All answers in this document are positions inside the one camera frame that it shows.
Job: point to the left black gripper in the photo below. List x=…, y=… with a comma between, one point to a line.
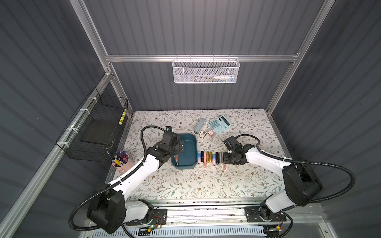
x=178, y=147

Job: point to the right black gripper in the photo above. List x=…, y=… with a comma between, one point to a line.
x=227, y=157

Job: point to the pink blue lipstick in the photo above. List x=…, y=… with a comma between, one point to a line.
x=198, y=158
x=214, y=160

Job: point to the teal plastic storage box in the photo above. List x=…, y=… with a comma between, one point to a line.
x=189, y=158

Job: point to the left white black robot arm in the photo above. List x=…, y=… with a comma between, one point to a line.
x=111, y=209

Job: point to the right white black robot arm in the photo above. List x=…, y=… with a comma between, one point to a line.
x=301, y=184

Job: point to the gold lipstick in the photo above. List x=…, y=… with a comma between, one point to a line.
x=208, y=157
x=211, y=156

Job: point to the clear staples box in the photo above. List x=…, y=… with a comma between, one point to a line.
x=211, y=133

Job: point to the light blue calculator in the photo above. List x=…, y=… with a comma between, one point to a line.
x=220, y=124

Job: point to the pink pen holder cup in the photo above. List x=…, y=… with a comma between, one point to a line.
x=122, y=162

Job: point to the pens in white basket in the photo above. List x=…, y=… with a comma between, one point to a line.
x=212, y=78

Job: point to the white wire mesh basket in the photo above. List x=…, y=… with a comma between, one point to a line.
x=184, y=67

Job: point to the black wire mesh basket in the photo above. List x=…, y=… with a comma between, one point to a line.
x=95, y=132

